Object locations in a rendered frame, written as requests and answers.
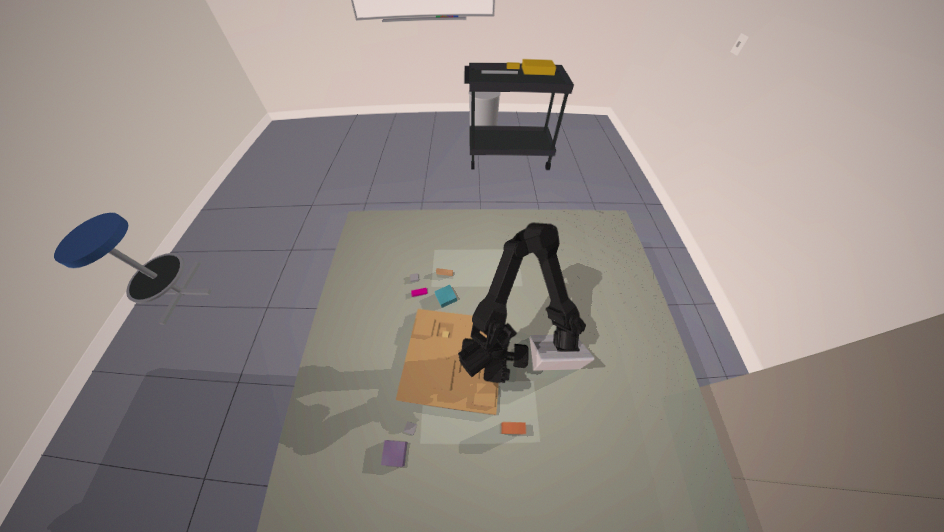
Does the teal block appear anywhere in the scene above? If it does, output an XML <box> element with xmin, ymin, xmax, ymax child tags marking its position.
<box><xmin>434</xmin><ymin>285</ymin><xmax>457</xmax><ymax>308</ymax></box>

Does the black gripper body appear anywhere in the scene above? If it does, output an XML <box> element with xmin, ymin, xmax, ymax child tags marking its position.
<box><xmin>461</xmin><ymin>338</ymin><xmax>528</xmax><ymax>368</ymax></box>

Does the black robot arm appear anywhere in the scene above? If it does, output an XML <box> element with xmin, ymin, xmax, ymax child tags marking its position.
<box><xmin>458</xmin><ymin>222</ymin><xmax>586</xmax><ymax>383</ymax></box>

